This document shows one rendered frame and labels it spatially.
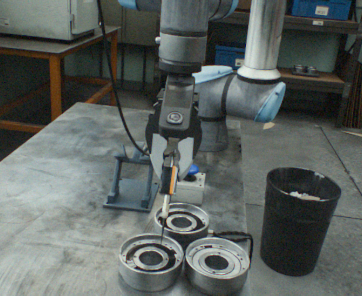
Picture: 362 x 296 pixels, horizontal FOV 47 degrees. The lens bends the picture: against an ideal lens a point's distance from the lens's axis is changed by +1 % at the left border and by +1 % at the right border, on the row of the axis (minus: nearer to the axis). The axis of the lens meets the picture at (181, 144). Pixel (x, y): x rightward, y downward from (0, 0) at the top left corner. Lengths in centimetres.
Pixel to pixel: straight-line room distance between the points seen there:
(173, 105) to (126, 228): 30
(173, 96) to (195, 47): 8
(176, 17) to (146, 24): 384
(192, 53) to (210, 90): 50
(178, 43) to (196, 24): 4
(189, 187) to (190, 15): 40
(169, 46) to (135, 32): 386
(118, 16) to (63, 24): 171
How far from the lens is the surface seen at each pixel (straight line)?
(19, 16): 300
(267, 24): 108
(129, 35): 453
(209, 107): 116
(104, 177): 101
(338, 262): 231
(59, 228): 83
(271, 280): 206
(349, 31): 419
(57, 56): 269
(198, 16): 65
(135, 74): 484
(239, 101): 112
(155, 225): 78
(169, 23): 65
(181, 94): 64
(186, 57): 65
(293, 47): 471
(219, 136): 121
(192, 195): 90
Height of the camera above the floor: 126
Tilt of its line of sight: 22 degrees down
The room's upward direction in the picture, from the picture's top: 5 degrees clockwise
